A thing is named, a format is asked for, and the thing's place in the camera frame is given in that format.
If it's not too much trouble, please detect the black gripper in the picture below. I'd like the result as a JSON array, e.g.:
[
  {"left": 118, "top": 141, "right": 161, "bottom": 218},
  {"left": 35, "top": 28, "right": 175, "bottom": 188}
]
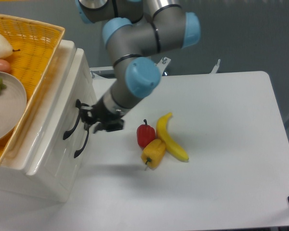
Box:
[{"left": 79, "top": 98, "right": 124, "bottom": 134}]

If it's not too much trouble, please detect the white top drawer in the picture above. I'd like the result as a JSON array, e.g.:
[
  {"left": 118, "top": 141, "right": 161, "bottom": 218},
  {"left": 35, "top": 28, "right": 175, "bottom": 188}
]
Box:
[{"left": 26, "top": 49, "right": 97, "bottom": 202}]

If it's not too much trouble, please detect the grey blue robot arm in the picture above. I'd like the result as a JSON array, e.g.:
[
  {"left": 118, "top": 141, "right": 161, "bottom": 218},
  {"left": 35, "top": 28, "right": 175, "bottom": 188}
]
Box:
[{"left": 76, "top": 0, "right": 201, "bottom": 131}]

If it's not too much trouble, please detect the white drawer cabinet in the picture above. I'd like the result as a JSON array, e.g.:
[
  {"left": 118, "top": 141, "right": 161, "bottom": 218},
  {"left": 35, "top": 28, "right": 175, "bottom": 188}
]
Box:
[{"left": 0, "top": 40, "right": 83, "bottom": 202}]

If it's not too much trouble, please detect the red bell pepper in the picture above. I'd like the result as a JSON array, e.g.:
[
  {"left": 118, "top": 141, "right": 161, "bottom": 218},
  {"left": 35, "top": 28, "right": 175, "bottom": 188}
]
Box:
[{"left": 136, "top": 119, "right": 156, "bottom": 148}]

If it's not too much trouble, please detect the yellow bell pepper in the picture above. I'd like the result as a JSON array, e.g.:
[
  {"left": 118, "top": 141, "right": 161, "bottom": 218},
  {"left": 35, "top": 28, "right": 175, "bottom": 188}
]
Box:
[{"left": 141, "top": 139, "right": 166, "bottom": 169}]

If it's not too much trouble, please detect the yellow banana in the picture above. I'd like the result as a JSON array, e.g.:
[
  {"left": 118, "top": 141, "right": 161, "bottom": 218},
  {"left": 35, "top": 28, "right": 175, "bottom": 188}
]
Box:
[{"left": 156, "top": 112, "right": 189, "bottom": 162}]

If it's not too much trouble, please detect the grey plate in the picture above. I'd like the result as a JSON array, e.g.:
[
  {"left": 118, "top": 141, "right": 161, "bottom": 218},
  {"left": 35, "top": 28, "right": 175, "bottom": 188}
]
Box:
[{"left": 0, "top": 72, "right": 27, "bottom": 140}]

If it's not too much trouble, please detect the yellow wicker basket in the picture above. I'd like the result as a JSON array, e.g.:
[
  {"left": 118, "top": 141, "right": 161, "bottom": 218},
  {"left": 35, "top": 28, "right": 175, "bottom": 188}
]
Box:
[{"left": 0, "top": 14, "right": 65, "bottom": 165}]

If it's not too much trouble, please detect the pink egg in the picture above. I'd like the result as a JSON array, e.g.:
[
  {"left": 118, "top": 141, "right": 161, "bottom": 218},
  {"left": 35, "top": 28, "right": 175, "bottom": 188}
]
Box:
[{"left": 0, "top": 59, "right": 11, "bottom": 73}]

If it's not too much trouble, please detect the black top drawer handle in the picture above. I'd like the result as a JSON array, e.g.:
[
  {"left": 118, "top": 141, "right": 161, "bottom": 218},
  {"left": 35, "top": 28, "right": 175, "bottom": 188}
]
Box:
[{"left": 63, "top": 99, "right": 81, "bottom": 140}]

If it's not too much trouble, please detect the black drawer handle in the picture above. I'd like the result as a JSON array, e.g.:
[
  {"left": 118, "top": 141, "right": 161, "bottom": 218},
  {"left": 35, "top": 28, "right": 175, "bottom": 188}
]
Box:
[
  {"left": 63, "top": 99, "right": 81, "bottom": 140},
  {"left": 73, "top": 128, "right": 90, "bottom": 159}
]

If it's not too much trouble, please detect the black lower drawer handle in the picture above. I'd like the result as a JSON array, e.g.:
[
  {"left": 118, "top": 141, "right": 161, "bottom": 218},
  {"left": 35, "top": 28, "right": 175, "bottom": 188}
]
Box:
[{"left": 73, "top": 128, "right": 90, "bottom": 159}]

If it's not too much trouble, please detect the metal table bracket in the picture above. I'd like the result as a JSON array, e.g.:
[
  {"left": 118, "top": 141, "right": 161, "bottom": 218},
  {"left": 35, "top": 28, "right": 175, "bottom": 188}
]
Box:
[
  {"left": 156, "top": 57, "right": 171, "bottom": 76},
  {"left": 210, "top": 59, "right": 221, "bottom": 74}
]

